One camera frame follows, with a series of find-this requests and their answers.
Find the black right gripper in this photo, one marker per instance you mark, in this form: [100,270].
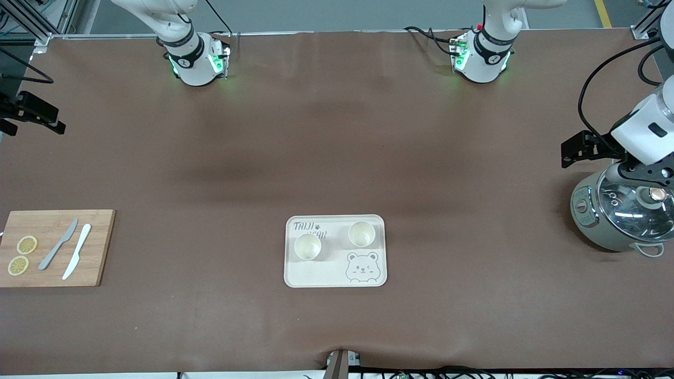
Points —
[11,108]

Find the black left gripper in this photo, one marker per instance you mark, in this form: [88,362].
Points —
[598,145]

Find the white IKEA cup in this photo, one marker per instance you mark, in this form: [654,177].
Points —
[307,247]
[362,235]

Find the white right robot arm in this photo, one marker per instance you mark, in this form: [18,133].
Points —
[192,68]

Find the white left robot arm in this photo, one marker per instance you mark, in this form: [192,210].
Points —
[484,63]

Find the glass pot lid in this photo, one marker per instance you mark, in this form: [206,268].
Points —
[621,210]

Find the grey-green electric cooking pot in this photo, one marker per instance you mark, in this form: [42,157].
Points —
[595,231]

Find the grey plastic knife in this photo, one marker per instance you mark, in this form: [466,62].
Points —
[66,237]

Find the yellow lemon slice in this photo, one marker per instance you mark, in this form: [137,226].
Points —
[18,266]
[27,245]

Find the white plastic knife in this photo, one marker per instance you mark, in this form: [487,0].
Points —
[79,247]

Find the wooden cutting board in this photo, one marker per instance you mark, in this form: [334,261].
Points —
[100,247]

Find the brown table cover mat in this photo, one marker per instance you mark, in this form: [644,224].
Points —
[337,131]

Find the cream tray with bear print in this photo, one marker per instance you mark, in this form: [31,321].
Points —
[326,273]

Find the black left camera mount plate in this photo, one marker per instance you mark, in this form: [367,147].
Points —
[647,171]

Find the grey camera stand post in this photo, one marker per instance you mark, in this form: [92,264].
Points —
[339,366]

